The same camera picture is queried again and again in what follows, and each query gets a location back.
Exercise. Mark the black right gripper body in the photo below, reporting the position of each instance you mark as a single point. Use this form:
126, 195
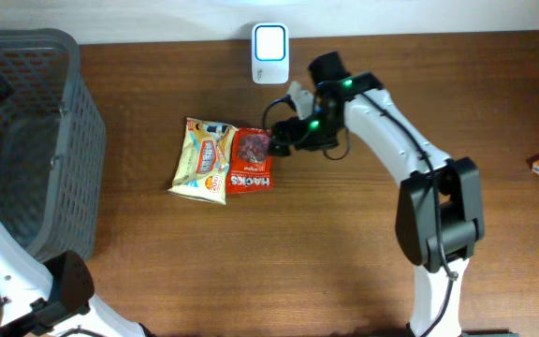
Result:
320, 131

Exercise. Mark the red Hacks candy bag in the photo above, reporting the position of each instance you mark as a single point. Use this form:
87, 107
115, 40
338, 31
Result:
250, 162

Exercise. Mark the yellow snack bag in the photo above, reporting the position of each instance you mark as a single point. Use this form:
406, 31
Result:
204, 163

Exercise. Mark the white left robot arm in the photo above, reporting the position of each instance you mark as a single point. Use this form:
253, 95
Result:
55, 297

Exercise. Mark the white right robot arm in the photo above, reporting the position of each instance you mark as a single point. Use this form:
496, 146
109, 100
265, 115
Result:
439, 218

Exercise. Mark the white barcode scanner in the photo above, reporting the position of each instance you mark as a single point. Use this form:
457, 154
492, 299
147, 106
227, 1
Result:
270, 55

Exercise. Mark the grey plastic basket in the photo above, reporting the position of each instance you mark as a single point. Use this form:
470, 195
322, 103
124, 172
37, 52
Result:
52, 145

